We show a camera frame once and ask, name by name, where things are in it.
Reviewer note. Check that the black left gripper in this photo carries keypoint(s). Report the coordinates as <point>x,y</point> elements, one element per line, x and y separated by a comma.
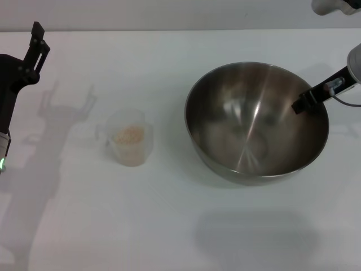
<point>7,84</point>

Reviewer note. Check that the rice grains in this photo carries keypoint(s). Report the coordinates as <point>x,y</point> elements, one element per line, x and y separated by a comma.
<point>129,139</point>

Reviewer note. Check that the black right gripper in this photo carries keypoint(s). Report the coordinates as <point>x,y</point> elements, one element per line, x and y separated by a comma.
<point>337,76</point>

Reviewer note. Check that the clear plastic measuring cup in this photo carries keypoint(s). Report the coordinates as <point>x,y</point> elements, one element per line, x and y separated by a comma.
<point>124,117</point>

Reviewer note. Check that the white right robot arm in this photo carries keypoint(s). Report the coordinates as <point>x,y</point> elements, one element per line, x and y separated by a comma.
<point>356,59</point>

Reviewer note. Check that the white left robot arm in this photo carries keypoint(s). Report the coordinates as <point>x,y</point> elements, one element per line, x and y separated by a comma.
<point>4,144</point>

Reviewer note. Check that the large stainless steel bowl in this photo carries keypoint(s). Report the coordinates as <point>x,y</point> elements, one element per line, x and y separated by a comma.
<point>239,127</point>

